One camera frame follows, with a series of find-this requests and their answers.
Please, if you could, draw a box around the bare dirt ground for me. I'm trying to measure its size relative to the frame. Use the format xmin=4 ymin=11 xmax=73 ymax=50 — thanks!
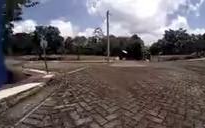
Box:
xmin=4 ymin=54 xmax=108 ymax=73

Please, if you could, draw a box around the white concrete kerb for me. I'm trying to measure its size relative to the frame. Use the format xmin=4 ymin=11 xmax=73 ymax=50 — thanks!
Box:
xmin=0 ymin=67 xmax=58 ymax=116

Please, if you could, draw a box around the tall utility pole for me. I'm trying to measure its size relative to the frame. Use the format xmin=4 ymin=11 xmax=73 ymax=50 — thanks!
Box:
xmin=105 ymin=9 xmax=111 ymax=63

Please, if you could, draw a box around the brick paved road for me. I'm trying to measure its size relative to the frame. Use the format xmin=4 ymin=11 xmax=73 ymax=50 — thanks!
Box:
xmin=0 ymin=56 xmax=205 ymax=128

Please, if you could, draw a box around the row of trees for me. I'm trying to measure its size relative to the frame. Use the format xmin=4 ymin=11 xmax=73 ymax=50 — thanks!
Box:
xmin=3 ymin=0 xmax=205 ymax=62

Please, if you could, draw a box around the sign on post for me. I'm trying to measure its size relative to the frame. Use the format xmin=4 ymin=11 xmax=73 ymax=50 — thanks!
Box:
xmin=39 ymin=35 xmax=50 ymax=74

